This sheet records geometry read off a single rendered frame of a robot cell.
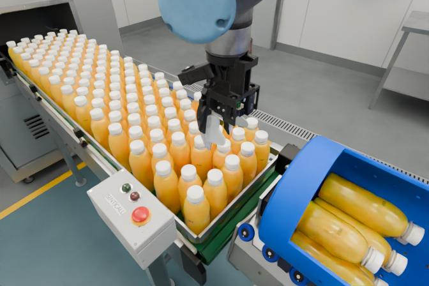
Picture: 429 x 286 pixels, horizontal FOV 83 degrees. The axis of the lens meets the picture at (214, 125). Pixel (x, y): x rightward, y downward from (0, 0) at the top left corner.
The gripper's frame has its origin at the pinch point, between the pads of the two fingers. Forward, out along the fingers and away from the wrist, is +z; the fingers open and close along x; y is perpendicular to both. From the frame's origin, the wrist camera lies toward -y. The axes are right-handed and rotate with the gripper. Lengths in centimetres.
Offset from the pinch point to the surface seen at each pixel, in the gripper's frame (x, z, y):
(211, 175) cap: -0.9, 13.2, -0.9
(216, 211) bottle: -2.5, 24.6, 2.1
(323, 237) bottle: 0.9, 10.9, 26.7
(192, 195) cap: -8.4, 13.2, -0.1
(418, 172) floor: 184, 123, 62
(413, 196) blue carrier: 22.4, 10.0, 37.6
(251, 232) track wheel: -0.7, 24.7, 12.7
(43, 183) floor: -31, 122, -156
